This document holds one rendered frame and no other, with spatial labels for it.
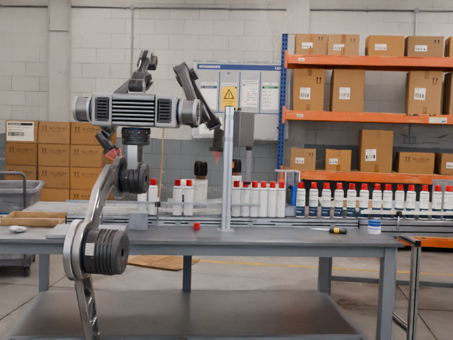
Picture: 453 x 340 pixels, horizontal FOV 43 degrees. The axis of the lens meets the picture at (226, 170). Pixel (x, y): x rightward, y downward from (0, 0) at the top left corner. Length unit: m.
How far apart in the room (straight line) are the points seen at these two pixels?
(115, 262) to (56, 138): 4.48
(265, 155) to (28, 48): 3.57
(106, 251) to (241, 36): 5.80
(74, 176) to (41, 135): 0.58
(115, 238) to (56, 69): 6.12
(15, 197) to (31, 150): 1.54
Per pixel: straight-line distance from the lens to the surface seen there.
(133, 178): 2.66
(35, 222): 3.20
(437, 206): 3.57
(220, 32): 7.78
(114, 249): 2.22
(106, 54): 8.06
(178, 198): 3.21
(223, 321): 3.55
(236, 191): 3.22
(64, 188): 6.64
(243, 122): 3.07
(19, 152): 6.76
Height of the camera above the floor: 1.38
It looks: 4 degrees down
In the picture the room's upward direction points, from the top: 2 degrees clockwise
